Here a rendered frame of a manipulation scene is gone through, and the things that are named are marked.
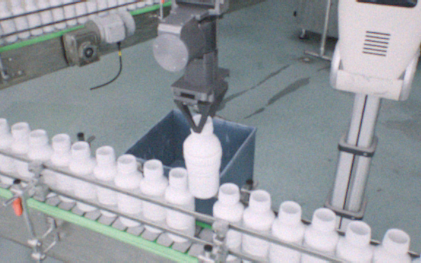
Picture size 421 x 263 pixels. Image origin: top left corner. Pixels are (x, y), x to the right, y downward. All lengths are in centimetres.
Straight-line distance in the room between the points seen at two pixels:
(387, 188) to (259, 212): 209
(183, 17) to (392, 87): 77
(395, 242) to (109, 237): 59
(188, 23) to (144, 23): 187
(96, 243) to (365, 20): 85
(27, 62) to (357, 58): 147
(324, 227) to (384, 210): 192
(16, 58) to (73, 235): 118
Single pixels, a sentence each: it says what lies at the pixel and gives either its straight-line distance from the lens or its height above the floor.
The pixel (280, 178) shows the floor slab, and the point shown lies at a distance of 281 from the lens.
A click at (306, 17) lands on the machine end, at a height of 25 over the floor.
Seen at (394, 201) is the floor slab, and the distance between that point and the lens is 281.
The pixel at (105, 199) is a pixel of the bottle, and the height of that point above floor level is 106.
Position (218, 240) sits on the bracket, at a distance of 87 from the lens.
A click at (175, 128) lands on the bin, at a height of 87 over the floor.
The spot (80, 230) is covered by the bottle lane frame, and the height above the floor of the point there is 96.
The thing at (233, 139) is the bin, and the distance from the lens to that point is 151.
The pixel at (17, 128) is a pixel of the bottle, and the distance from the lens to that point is 115.
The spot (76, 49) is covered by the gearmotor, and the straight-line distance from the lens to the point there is 216.
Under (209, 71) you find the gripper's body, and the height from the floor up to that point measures 141.
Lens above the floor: 170
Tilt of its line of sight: 32 degrees down
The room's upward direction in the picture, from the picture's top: straight up
